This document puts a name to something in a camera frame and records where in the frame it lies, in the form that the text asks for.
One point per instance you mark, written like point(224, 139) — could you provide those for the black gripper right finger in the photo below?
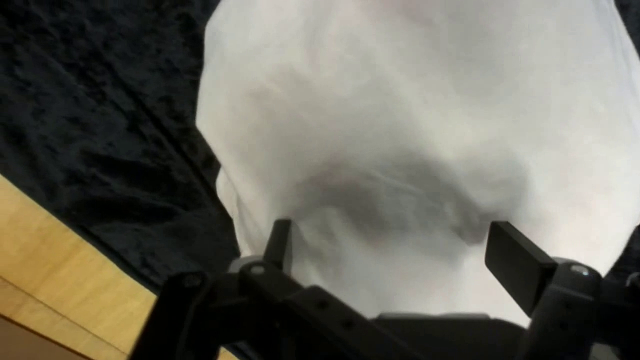
point(567, 313)

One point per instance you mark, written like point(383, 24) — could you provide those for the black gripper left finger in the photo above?
point(200, 313)

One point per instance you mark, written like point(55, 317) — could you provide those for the large cream towel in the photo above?
point(412, 120)

